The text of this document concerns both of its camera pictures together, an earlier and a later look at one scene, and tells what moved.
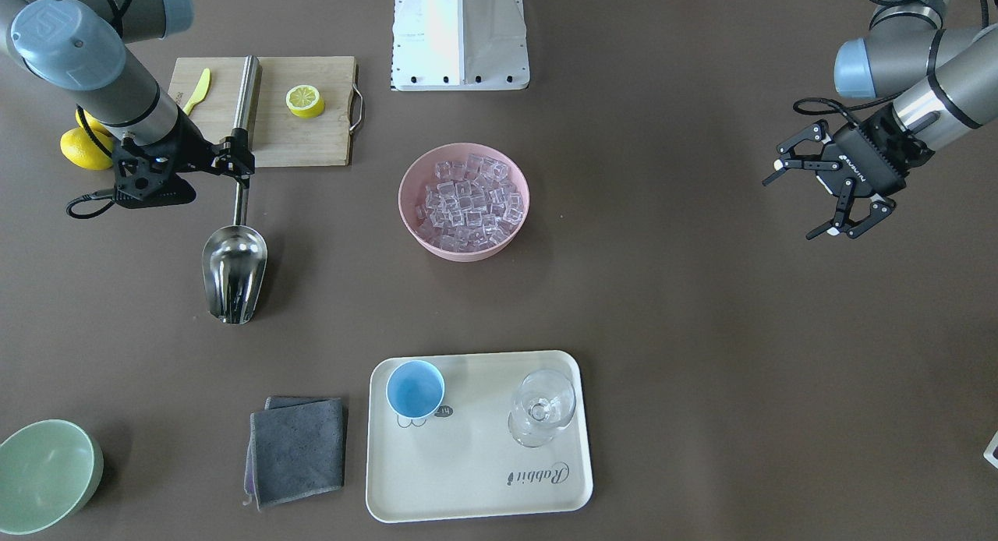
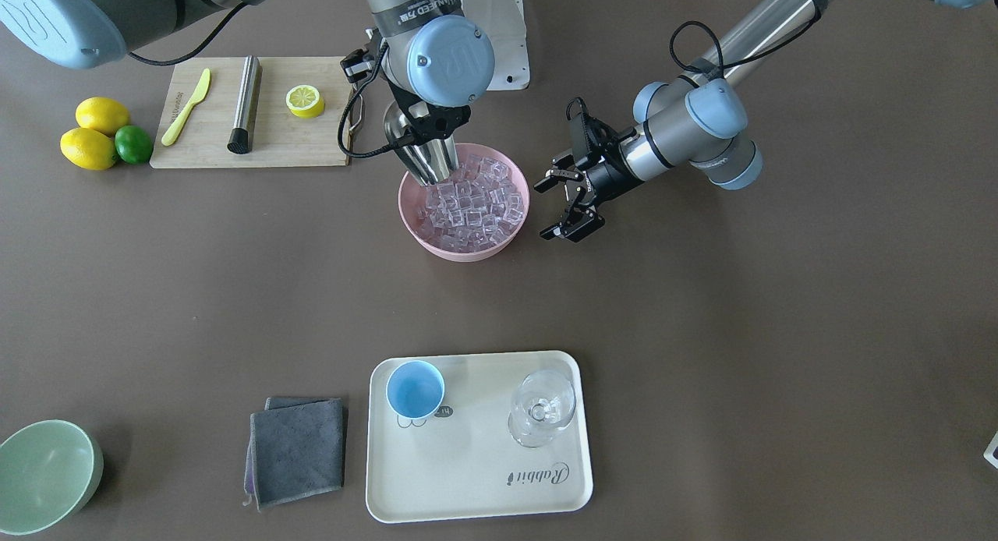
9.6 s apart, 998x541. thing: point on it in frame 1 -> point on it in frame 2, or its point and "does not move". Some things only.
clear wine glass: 544,403 does not move
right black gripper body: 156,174 -> 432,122
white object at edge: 991,451 does not move
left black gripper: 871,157 -> 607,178
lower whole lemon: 80,148 does not move
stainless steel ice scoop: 235,260 -> 431,161
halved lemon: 305,101 does not move
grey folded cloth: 296,450 does not move
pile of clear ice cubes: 469,205 does not move
